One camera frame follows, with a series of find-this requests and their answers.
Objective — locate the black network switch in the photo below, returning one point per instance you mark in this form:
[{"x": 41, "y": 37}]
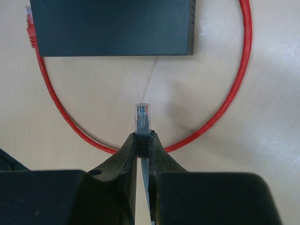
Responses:
[{"x": 68, "y": 28}]

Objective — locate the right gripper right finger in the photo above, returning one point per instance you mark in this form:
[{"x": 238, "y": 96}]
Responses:
[{"x": 180, "y": 197}]

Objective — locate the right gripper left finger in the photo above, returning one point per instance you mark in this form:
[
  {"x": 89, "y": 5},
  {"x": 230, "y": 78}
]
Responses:
[{"x": 103, "y": 196}]

